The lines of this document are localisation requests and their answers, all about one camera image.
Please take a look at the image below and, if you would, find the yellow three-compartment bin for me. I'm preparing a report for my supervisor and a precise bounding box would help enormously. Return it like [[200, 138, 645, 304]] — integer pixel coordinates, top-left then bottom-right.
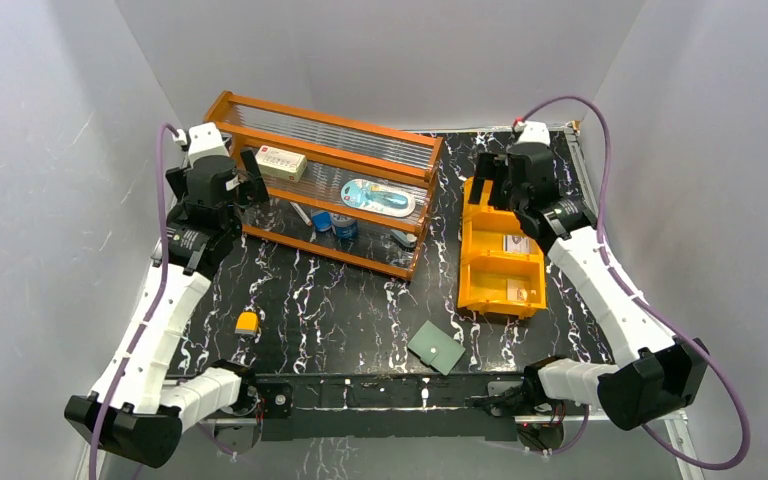
[[457, 178, 548, 319]]

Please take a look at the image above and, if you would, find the orange wooden shelf rack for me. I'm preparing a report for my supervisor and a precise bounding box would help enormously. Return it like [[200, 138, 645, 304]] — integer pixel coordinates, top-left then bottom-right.
[[204, 91, 443, 281]]

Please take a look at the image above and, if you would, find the green card holder wallet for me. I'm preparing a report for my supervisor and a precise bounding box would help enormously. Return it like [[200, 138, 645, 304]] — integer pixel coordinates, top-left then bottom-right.
[[408, 321, 465, 375]]

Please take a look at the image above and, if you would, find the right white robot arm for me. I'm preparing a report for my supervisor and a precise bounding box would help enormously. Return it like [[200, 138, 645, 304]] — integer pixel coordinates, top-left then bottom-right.
[[465, 142, 707, 431]]

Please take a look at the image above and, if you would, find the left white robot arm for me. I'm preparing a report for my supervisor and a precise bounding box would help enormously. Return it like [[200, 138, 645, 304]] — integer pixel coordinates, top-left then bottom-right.
[[64, 148, 269, 468]]

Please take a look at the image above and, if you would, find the bronze card in bin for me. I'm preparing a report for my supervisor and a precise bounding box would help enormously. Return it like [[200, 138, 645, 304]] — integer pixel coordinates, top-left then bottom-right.
[[506, 279, 532, 303]]

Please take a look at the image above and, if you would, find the white marker pen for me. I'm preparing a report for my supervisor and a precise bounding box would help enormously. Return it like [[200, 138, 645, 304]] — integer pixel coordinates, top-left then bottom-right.
[[290, 202, 313, 227]]

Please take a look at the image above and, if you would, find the white red box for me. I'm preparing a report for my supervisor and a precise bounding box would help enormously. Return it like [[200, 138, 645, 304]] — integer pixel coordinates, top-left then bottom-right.
[[255, 145, 307, 183]]

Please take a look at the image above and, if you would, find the small blue block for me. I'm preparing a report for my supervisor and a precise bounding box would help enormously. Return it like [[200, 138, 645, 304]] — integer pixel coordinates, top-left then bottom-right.
[[311, 210, 332, 232]]

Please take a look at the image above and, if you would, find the blue white jar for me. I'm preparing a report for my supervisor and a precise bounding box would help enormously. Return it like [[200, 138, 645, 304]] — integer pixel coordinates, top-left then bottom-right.
[[330, 213, 359, 239]]

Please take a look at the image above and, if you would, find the blue blister pack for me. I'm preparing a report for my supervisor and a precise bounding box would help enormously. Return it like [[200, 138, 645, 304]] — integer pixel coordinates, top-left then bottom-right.
[[340, 179, 416, 218]]

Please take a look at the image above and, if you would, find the small yellow tape measure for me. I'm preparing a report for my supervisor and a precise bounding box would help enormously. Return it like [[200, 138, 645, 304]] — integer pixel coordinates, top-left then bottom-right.
[[234, 311, 260, 337]]

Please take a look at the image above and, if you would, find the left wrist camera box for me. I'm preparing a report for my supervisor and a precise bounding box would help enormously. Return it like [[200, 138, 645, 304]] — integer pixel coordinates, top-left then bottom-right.
[[186, 122, 230, 164]]

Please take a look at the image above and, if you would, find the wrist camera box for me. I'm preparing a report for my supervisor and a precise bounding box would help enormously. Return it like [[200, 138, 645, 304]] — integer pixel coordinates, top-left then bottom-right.
[[513, 120, 551, 147], [186, 122, 230, 164]]

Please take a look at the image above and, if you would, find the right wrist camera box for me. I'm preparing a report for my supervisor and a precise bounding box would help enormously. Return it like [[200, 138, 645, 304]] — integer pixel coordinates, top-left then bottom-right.
[[513, 120, 551, 147]]

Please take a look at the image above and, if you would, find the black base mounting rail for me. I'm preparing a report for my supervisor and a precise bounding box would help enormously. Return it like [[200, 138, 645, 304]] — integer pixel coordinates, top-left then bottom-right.
[[195, 372, 591, 444]]

